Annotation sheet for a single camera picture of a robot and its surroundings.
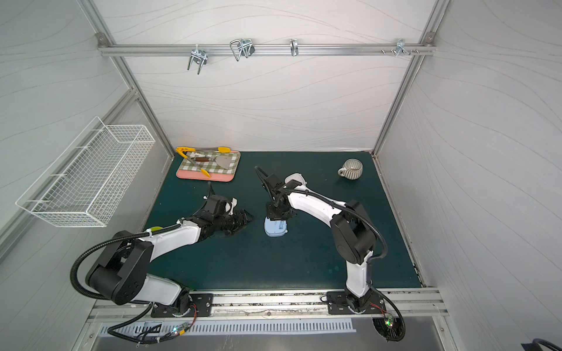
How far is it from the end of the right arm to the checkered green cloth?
0.42 metres

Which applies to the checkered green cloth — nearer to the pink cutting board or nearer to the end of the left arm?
the pink cutting board

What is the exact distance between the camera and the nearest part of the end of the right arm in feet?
2.12

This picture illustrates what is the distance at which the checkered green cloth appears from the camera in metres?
1.14

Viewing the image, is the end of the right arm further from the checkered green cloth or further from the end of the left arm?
the checkered green cloth

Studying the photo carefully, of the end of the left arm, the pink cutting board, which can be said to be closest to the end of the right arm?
the end of the left arm

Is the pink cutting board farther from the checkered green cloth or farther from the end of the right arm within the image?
the end of the right arm
